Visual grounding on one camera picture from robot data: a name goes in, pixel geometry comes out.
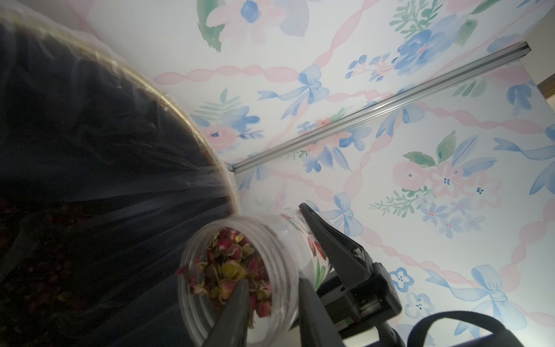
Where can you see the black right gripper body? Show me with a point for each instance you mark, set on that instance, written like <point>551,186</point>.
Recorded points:
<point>368,306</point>

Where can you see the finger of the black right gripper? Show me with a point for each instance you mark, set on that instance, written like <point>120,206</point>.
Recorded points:
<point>349,259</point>

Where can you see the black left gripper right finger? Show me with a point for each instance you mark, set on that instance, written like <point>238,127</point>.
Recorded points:
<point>316,327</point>

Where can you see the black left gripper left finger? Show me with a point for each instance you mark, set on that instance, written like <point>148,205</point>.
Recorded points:
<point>231,328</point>

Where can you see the white-lidded flower tea jar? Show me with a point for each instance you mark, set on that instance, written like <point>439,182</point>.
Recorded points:
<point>271,251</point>

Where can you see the orange trash bin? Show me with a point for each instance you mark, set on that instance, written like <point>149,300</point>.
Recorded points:
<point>108,195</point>

